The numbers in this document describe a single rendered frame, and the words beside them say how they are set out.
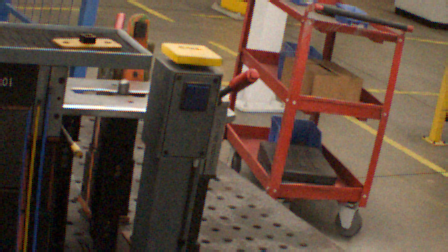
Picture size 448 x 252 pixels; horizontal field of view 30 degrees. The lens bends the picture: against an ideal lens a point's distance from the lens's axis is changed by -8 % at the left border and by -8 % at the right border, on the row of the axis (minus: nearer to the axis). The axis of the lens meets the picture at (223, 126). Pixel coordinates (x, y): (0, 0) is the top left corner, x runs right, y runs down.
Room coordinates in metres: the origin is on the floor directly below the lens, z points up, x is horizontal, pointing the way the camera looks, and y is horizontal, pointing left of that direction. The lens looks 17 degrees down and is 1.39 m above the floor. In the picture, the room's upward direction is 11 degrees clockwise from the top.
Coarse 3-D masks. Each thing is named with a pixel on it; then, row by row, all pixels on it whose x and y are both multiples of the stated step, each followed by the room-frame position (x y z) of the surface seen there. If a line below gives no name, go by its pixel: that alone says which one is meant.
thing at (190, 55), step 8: (168, 48) 1.08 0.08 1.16; (176, 48) 1.08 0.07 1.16; (184, 48) 1.09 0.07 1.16; (192, 48) 1.09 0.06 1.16; (200, 48) 1.10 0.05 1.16; (168, 56) 1.07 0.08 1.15; (176, 56) 1.05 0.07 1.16; (184, 56) 1.05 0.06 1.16; (192, 56) 1.06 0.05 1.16; (200, 56) 1.06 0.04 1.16; (208, 56) 1.07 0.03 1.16; (216, 56) 1.08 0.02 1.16; (184, 64) 1.07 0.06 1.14; (192, 64) 1.06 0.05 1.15; (200, 64) 1.06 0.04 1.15; (208, 64) 1.07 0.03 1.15; (216, 64) 1.07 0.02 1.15
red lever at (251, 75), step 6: (246, 72) 1.15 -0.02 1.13; (252, 72) 1.14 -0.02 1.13; (234, 78) 1.18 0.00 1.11; (240, 78) 1.16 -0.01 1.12; (246, 78) 1.14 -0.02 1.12; (252, 78) 1.14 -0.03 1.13; (258, 78) 1.15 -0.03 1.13; (234, 84) 1.17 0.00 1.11; (240, 84) 1.16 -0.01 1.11; (246, 84) 1.15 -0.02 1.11; (222, 90) 1.21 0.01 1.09; (228, 90) 1.19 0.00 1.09; (234, 90) 1.18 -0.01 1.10; (240, 90) 1.17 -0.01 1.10; (222, 96) 1.22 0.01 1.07
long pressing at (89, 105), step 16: (80, 80) 1.43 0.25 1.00; (96, 80) 1.45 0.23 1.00; (112, 80) 1.47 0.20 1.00; (80, 96) 1.34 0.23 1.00; (96, 96) 1.36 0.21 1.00; (112, 96) 1.37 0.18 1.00; (128, 96) 1.39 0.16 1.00; (64, 112) 1.26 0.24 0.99; (80, 112) 1.27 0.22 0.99; (96, 112) 1.29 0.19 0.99; (112, 112) 1.30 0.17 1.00; (128, 112) 1.31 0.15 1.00; (144, 112) 1.32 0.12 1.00
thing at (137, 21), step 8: (136, 16) 1.55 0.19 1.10; (144, 16) 1.56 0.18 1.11; (128, 24) 1.56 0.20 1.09; (136, 24) 1.54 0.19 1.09; (144, 24) 1.55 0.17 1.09; (128, 32) 1.55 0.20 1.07; (136, 32) 1.54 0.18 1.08; (144, 32) 1.55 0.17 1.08; (136, 40) 1.54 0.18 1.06; (144, 40) 1.55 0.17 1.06; (128, 72) 1.53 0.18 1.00; (136, 72) 1.53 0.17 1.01; (136, 80) 1.53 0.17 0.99
